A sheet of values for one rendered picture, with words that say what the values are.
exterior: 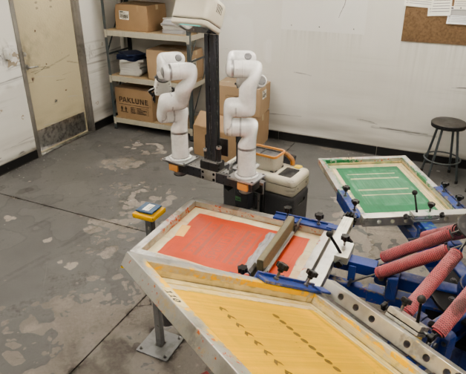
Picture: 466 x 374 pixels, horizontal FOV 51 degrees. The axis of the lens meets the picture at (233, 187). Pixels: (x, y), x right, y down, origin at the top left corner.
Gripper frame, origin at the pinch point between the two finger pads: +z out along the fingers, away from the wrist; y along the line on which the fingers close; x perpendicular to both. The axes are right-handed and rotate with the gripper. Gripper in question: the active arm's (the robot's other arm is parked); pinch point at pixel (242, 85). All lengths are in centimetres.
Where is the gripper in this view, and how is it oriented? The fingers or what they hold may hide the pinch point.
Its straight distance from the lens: 304.1
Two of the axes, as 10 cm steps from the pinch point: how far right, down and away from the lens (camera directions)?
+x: 0.7, -10.0, -0.7
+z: -3.5, -0.9, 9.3
